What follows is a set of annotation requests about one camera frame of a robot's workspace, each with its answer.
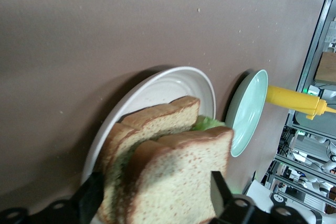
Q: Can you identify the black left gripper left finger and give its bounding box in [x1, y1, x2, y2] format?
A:
[0, 172, 106, 224]

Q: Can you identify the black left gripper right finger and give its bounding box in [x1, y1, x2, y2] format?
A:
[209, 170, 312, 224]

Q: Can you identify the brown-crusted bread slice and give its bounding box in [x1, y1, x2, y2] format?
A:
[98, 95, 201, 223]
[123, 126, 235, 224]

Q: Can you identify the green lettuce leaf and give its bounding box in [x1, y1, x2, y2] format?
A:
[191, 115, 227, 132]

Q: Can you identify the yellow squeeze bottle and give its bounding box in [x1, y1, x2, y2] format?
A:
[266, 84, 336, 121]

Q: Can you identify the mint green round plate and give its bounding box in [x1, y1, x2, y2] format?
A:
[225, 69, 269, 158]

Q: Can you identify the beige round plate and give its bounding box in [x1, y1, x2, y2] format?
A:
[81, 66, 217, 222]

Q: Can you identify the brown wooden box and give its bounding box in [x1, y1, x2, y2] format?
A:
[313, 51, 336, 85]

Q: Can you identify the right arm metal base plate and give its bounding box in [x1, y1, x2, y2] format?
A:
[245, 179, 274, 214]

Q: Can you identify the aluminium frame upright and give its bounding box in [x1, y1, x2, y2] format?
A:
[295, 0, 336, 94]

